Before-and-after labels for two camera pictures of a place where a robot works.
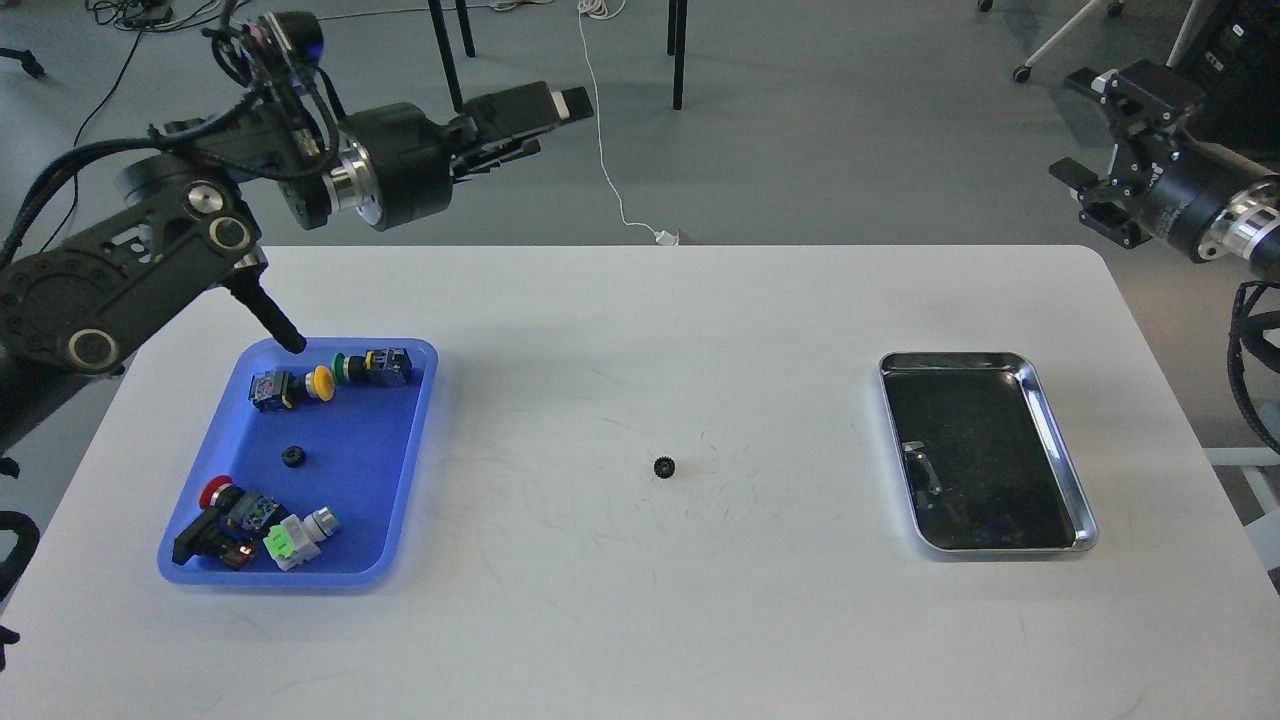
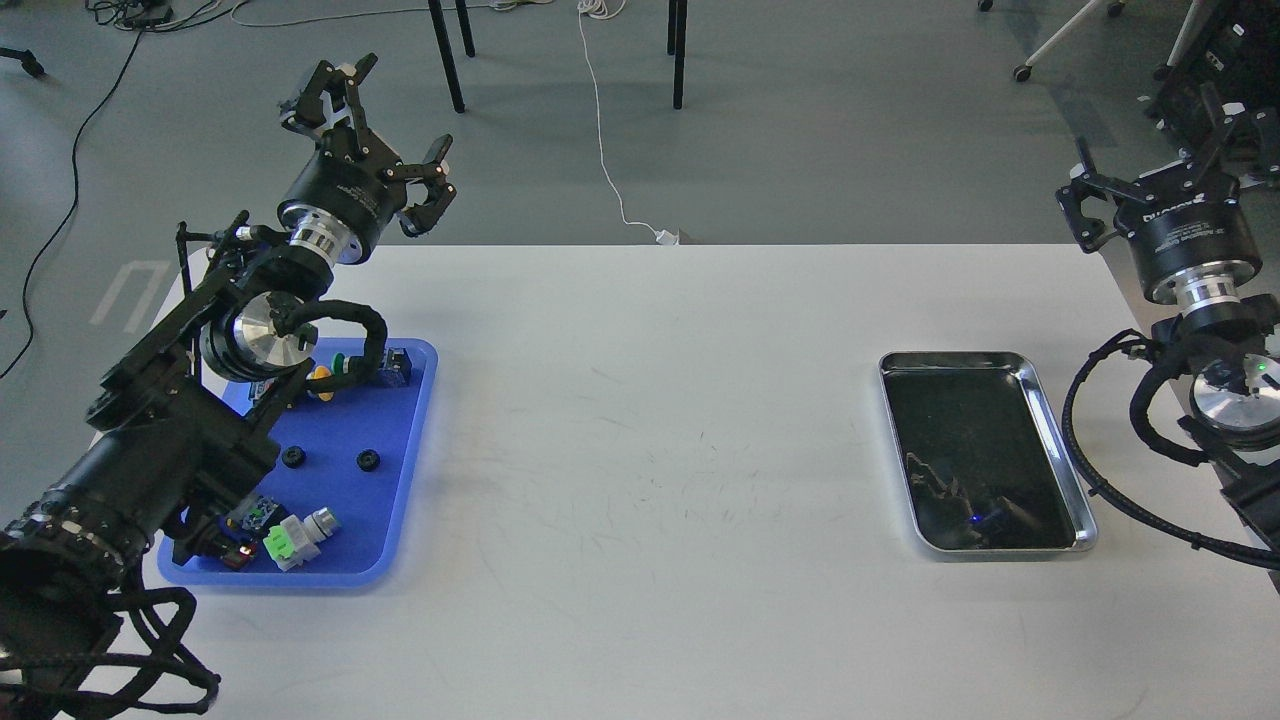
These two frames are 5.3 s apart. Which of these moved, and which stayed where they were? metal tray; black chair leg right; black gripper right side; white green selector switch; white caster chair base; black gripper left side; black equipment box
Moved: black gripper left side; black gripper right side
Stayed: metal tray; white caster chair base; black chair leg right; white green selector switch; black equipment box
